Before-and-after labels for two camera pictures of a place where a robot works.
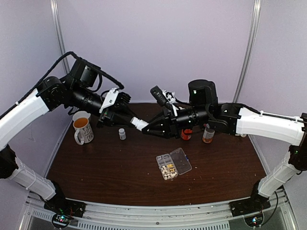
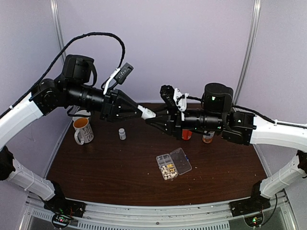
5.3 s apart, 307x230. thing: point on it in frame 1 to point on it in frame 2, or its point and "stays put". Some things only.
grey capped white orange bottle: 208,134 stays put
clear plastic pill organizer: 176,163 stays put
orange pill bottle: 186,137 stays put
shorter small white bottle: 142,124 to 147,114
